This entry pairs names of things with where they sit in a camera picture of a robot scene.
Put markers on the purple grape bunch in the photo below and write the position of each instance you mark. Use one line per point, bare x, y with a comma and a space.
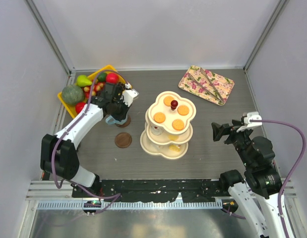
98, 88

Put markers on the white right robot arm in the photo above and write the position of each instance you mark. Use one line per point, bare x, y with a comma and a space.
257, 190

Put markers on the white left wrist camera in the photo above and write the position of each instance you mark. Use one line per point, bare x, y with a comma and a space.
129, 95

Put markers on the yellow dome cake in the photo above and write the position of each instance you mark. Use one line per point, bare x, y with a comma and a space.
173, 137

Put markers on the red apple back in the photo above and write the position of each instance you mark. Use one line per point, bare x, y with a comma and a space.
112, 78

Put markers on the floral serving tray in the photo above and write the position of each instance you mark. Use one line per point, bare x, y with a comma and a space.
223, 84

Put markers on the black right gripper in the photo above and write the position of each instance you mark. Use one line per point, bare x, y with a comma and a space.
218, 130

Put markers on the yellow plastic fruit bin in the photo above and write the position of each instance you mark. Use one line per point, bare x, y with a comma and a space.
71, 109

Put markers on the red apple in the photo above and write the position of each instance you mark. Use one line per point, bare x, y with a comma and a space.
112, 78
79, 107

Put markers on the red yellow cherries cluster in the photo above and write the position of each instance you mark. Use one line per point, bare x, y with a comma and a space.
87, 90

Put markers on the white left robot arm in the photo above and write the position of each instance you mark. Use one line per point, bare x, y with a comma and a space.
59, 152

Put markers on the green pear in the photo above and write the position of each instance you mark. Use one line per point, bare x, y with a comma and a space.
83, 81

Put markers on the green lime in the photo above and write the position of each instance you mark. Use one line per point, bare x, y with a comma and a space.
102, 77

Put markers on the green melon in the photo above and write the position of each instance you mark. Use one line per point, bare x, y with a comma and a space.
72, 94

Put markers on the blue white mug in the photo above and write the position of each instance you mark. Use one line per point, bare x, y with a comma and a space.
111, 120

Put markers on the white cable duct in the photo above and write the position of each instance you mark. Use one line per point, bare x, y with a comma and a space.
85, 205

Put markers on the metal serving tongs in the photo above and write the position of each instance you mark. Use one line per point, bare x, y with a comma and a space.
211, 89

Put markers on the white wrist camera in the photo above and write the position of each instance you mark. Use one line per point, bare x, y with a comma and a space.
249, 121
129, 95

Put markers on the grey white cream cake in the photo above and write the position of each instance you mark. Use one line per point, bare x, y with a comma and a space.
155, 130

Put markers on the cream three-tier cake stand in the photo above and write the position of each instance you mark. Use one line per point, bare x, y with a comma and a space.
159, 145

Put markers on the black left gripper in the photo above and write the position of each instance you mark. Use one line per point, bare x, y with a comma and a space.
123, 115

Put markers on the yellow swiss roll cake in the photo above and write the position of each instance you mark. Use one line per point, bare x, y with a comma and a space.
175, 148

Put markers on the orange biscuit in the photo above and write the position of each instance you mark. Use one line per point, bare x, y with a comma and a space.
167, 100
178, 125
183, 110
159, 117

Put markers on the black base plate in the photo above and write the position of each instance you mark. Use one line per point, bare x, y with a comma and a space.
154, 190

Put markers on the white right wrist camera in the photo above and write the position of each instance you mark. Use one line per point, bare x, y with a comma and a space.
249, 121

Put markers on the brown round coaster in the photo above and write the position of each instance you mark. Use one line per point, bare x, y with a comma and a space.
124, 123
123, 140

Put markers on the red apple front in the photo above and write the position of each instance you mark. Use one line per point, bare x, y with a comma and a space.
79, 107

